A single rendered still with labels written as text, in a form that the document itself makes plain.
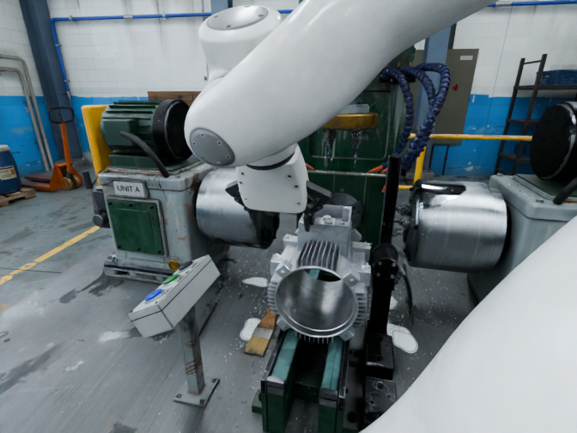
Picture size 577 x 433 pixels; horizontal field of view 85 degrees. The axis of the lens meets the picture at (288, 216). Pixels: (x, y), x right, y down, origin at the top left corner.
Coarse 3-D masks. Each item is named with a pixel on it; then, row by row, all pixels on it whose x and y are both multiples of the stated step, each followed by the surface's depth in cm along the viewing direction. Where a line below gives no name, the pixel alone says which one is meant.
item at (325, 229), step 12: (324, 216) 69; (336, 216) 73; (348, 216) 71; (300, 228) 64; (312, 228) 63; (324, 228) 62; (336, 228) 62; (348, 228) 61; (300, 240) 65; (312, 240) 64; (324, 240) 63; (336, 240) 63; (348, 240) 63; (348, 252) 64
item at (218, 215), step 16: (208, 176) 97; (224, 176) 94; (208, 192) 92; (224, 192) 91; (208, 208) 92; (224, 208) 91; (240, 208) 89; (208, 224) 93; (224, 224) 92; (240, 224) 90; (272, 224) 103; (224, 240) 96; (240, 240) 94; (256, 240) 92; (272, 240) 106
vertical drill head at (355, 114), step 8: (360, 96) 84; (352, 104) 84; (360, 104) 85; (344, 112) 82; (352, 112) 82; (360, 112) 83; (368, 112) 86; (336, 120) 81; (344, 120) 81; (352, 120) 81; (360, 120) 81; (368, 120) 82; (376, 120) 85; (320, 128) 86; (328, 128) 84; (336, 128) 83; (344, 128) 82; (352, 128) 82; (360, 128) 82; (368, 128) 84; (328, 136) 86; (360, 136) 85; (328, 144) 87; (328, 152) 89
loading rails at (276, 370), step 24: (288, 336) 65; (336, 336) 65; (288, 360) 59; (336, 360) 59; (360, 360) 72; (264, 384) 54; (288, 384) 58; (312, 384) 63; (336, 384) 55; (264, 408) 56; (288, 408) 60; (336, 408) 52; (336, 432) 54
